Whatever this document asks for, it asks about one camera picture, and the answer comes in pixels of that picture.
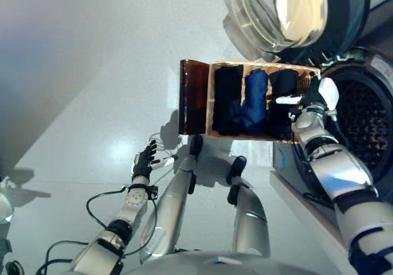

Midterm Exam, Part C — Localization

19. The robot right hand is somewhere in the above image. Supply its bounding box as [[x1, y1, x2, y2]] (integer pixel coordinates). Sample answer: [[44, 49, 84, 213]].
[[274, 75, 340, 110]]

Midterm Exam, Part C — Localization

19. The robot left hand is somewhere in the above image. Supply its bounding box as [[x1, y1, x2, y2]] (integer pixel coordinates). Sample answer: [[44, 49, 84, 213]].
[[131, 139, 179, 179]]

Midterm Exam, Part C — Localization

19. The black cloth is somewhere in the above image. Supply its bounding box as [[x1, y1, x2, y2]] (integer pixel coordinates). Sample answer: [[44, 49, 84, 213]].
[[212, 66, 245, 136], [265, 69, 300, 141]]

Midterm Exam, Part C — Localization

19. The blue cloth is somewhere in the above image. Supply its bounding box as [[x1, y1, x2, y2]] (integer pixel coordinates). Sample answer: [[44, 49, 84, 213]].
[[236, 69, 268, 133]]

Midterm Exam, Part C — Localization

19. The dark grey washing machine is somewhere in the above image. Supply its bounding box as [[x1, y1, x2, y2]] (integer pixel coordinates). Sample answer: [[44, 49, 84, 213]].
[[270, 10, 393, 196]]

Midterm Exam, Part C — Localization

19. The brown glossy stool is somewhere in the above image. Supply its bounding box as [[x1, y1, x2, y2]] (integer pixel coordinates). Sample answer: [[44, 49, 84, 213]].
[[177, 59, 212, 136]]

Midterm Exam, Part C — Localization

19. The brown wicker basket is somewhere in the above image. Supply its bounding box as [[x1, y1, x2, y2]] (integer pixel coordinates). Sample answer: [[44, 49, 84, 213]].
[[204, 60, 322, 142]]

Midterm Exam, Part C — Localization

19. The round glass washer door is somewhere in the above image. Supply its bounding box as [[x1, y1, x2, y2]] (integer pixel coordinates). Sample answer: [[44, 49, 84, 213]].
[[221, 0, 374, 61]]

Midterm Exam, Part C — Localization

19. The white cabinet side panel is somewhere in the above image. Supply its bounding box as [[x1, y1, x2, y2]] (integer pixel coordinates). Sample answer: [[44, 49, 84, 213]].
[[270, 170, 354, 275]]

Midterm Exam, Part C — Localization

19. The silver robot right leg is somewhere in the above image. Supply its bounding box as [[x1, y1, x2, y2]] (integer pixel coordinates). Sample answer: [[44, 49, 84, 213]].
[[226, 155, 271, 257]]

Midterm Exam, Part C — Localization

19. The silver robot torso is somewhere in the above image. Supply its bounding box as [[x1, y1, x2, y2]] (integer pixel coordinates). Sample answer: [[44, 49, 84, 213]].
[[122, 250, 348, 275]]

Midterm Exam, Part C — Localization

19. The white floor equipment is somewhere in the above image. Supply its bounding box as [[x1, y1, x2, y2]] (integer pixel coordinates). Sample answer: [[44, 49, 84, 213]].
[[0, 192, 14, 225]]

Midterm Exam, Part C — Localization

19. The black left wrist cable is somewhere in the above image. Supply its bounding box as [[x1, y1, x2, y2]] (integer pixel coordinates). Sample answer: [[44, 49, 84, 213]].
[[36, 185, 159, 275]]

